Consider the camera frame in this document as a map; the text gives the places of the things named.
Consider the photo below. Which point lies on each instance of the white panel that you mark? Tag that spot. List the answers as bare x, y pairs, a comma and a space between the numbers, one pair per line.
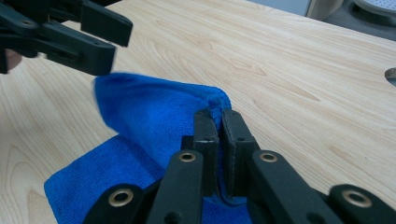
280, 6

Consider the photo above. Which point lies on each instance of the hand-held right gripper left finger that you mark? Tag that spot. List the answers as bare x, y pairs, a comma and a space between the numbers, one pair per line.
204, 146

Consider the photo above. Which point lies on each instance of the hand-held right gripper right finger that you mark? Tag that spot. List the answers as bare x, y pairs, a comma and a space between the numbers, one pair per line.
238, 146

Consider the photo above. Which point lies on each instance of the blue microfibre cloth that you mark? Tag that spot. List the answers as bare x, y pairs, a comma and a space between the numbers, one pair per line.
146, 124

